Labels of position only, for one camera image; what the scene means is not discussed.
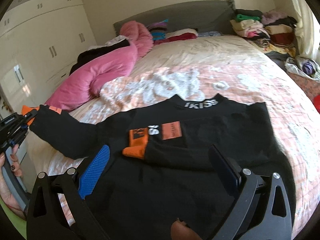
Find black garment on duvet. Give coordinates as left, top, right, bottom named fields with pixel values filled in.
left=69, top=39, right=130, bottom=75

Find person's left hand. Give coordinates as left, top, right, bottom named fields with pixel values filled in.
left=1, top=144, right=26, bottom=220

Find grey padded headboard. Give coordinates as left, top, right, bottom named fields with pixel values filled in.
left=113, top=0, right=235, bottom=35

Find pink quilted duvet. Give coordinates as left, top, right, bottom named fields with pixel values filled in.
left=45, top=21, right=153, bottom=111

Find person's right hand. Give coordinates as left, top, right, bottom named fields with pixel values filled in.
left=170, top=218, right=202, bottom=240

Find right pile folded clothes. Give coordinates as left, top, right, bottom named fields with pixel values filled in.
left=249, top=10, right=297, bottom=59

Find cream window curtain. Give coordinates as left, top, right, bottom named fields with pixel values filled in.
left=292, top=0, right=319, bottom=60

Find striped colourful pillow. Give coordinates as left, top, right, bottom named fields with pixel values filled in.
left=147, top=19, right=169, bottom=41

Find peach white floral bedspread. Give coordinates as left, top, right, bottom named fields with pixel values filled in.
left=24, top=35, right=320, bottom=239

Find green garment sleeve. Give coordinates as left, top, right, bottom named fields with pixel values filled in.
left=1, top=199, right=27, bottom=239

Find red plastic bag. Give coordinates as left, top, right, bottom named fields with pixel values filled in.
left=313, top=101, right=320, bottom=113

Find cream built-in wardrobe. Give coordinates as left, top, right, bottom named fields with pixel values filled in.
left=1, top=0, right=96, bottom=112

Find left pile folded clothes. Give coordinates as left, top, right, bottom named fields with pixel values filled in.
left=230, top=9, right=270, bottom=40

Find red and white folded cloth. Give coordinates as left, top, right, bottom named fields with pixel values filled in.
left=153, top=28, right=199, bottom=45

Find floral basket with clothes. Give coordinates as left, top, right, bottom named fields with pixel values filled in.
left=285, top=56, right=319, bottom=101

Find pile folded clothes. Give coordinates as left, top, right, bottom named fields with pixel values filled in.
left=249, top=10, right=297, bottom=59
left=230, top=9, right=270, bottom=40

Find black sweater orange cuffs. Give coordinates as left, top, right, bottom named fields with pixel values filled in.
left=30, top=94, right=296, bottom=239

